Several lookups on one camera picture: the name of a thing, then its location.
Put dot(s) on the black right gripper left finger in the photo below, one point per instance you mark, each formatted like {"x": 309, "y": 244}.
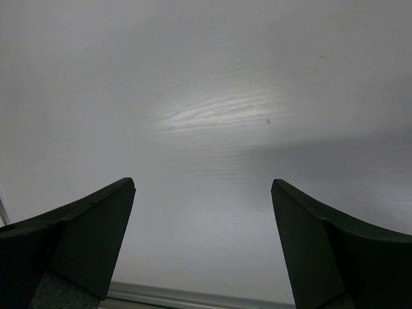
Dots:
{"x": 65, "y": 258}

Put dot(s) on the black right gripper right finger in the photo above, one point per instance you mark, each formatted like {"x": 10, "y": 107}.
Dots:
{"x": 337, "y": 261}

